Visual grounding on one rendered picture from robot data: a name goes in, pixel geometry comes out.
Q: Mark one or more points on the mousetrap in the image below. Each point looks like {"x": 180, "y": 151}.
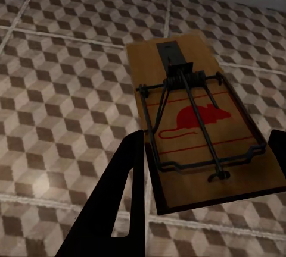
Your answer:
{"x": 203, "y": 147}

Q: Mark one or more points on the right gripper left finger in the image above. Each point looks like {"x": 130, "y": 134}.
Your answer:
{"x": 90, "y": 235}

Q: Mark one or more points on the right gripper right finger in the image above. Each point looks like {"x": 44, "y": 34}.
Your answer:
{"x": 277, "y": 142}

